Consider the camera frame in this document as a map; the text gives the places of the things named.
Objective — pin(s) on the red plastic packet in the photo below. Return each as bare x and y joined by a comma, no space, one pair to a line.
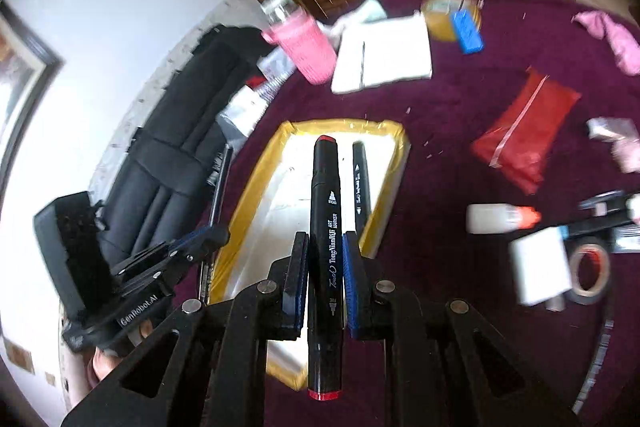
525,132

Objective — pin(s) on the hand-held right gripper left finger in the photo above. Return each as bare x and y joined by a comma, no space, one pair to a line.
296,279

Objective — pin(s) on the white tissue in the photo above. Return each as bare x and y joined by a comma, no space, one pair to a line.
362,13

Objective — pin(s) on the white tray with yellow edge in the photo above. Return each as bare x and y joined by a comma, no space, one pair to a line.
280,187

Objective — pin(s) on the white bottle with red cap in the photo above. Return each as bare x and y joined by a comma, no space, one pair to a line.
492,218

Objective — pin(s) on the black marker with red caps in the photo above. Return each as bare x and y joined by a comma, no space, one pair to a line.
325,217

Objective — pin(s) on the pink cup with clear lid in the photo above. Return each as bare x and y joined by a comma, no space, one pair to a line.
307,49

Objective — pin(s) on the long black bar with blue ends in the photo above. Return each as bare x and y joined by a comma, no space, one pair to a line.
597,222

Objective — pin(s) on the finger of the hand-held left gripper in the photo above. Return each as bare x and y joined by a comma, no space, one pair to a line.
165,277
200,239

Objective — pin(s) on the black padded chair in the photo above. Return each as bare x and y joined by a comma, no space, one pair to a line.
165,132

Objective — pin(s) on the silver foil packet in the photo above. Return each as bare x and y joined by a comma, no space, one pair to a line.
612,129

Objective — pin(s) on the small blue box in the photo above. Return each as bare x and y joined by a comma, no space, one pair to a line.
467,32

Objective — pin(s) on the dark framed wall picture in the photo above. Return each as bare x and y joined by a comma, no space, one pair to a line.
35,62

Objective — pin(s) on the thin black marker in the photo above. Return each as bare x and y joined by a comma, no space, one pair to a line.
360,177

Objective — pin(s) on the yellow tape roll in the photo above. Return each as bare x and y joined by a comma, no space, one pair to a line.
440,19

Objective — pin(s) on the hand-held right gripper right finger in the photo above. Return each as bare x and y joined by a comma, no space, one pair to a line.
354,287

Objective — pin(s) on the white box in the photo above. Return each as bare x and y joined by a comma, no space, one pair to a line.
540,267

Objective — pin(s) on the white tube with red end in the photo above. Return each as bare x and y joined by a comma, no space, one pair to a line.
250,99

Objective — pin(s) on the pink cloth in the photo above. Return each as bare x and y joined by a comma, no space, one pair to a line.
612,37

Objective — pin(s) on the black tape roll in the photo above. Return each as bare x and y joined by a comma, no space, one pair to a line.
602,279

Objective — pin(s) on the person's left hand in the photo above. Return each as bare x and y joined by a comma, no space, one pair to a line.
102,364

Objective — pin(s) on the thin black rod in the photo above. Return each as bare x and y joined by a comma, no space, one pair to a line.
217,197

